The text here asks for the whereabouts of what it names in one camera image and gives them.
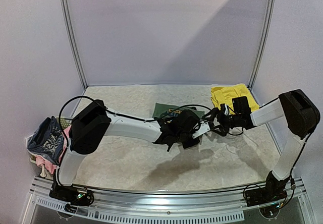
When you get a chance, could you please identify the yellow shorts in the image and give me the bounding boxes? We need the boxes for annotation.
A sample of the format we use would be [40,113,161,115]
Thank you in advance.
[211,83,259,112]

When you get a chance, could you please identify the olive green garment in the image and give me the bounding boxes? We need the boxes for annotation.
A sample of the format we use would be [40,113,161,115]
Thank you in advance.
[152,103,205,119]

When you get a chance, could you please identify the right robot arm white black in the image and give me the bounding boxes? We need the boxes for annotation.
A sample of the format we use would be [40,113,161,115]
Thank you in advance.
[194,89,320,182]

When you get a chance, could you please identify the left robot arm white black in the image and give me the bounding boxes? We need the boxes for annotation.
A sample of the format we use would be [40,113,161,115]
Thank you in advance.
[55,100,201,201]

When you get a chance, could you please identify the beige plastic laundry basket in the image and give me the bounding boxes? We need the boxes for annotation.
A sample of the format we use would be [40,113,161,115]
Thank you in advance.
[30,117,74,164]

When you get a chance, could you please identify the dark blue garment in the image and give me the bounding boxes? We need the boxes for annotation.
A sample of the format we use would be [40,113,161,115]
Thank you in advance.
[27,116,65,160]

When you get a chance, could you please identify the pink garment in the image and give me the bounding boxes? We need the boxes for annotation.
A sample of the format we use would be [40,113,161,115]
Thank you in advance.
[35,138,67,174]

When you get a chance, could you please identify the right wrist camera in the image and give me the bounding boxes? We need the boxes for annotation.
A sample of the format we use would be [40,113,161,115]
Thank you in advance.
[220,103,230,116]

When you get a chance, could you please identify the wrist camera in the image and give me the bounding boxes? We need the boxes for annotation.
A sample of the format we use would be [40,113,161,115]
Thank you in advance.
[192,122,214,139]
[220,103,230,116]

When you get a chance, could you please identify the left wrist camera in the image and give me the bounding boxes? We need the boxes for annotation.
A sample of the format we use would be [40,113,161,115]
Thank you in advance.
[192,122,214,139]

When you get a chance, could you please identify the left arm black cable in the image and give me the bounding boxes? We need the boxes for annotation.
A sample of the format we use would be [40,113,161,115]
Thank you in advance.
[58,95,212,134]

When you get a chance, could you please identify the aluminium front rail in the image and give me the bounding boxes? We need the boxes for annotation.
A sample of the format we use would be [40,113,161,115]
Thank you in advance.
[22,177,315,223]

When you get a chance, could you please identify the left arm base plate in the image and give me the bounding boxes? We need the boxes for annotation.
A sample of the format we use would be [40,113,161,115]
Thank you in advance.
[49,182,94,206]

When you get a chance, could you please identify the right aluminium frame post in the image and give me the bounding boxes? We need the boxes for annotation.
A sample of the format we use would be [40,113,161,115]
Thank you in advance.
[248,0,275,90]

